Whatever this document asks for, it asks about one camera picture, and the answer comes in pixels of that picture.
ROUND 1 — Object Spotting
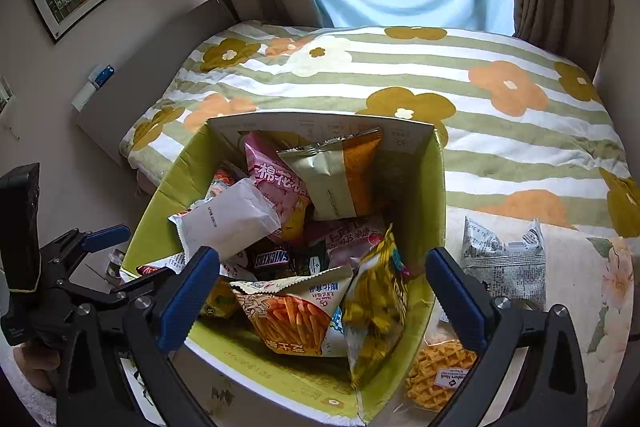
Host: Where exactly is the white and blue tube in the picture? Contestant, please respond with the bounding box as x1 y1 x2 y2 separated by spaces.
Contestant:
71 64 117 112

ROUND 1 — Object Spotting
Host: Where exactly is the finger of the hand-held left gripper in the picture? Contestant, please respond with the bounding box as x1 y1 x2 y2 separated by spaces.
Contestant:
99 268 174 309
42 223 132 276

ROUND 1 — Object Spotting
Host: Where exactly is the small pink snack packet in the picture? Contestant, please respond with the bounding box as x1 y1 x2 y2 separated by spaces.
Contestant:
324 218 387 259

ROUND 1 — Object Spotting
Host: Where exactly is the cream fries stick bag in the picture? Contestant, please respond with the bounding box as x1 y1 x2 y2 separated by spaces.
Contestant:
231 266 355 359

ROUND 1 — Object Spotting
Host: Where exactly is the grey newspaper-print snack packet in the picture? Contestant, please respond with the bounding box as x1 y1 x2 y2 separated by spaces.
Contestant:
459 216 547 312

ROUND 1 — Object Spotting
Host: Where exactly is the small gold snack bag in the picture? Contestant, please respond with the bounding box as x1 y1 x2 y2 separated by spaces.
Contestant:
199 281 240 319

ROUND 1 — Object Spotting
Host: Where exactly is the clear waffle packet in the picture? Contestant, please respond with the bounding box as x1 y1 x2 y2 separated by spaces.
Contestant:
404 336 482 412

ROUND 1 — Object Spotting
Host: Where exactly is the white snack packet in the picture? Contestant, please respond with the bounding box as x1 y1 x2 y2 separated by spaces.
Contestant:
169 178 282 264

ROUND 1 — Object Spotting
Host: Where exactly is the cream cracker bag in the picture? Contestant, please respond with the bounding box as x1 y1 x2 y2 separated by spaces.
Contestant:
276 128 385 222

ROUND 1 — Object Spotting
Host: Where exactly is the green cardboard box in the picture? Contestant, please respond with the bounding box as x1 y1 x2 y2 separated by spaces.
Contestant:
120 114 449 426

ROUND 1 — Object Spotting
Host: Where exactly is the person's left forearm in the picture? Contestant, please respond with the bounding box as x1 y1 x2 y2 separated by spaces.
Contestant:
0 357 58 427

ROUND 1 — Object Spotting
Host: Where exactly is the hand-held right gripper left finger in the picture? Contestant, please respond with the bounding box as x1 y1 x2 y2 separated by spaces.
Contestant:
55 246 222 427

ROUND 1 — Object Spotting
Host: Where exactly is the white floral tablecloth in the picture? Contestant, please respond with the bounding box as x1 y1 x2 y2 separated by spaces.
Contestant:
425 209 637 427

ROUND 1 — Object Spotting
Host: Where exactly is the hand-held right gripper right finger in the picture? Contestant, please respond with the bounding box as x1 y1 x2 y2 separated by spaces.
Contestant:
424 246 589 427

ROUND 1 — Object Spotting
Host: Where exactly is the pink marshmallow packet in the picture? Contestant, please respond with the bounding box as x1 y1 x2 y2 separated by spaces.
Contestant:
243 131 312 244

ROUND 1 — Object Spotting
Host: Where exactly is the floral striped blanket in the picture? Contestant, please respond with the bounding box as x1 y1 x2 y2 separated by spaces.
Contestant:
119 21 640 250

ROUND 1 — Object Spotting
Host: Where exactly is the brown chocolate bar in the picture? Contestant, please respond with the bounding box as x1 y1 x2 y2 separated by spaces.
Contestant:
251 248 295 271

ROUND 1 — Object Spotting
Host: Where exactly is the yellow snack bag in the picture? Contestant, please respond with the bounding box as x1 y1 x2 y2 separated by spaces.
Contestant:
341 231 409 389

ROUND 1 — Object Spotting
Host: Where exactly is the dark green packet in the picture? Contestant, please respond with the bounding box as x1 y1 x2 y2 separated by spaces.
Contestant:
294 246 329 277

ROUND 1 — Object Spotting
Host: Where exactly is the red striped snack packet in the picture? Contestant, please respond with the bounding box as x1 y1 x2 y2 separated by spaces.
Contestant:
209 164 238 200

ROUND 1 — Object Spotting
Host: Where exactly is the person's left hand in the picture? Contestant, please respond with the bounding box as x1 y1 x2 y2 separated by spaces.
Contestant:
12 339 63 395

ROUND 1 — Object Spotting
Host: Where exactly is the grey headboard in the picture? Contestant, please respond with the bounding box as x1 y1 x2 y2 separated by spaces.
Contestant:
75 0 240 168

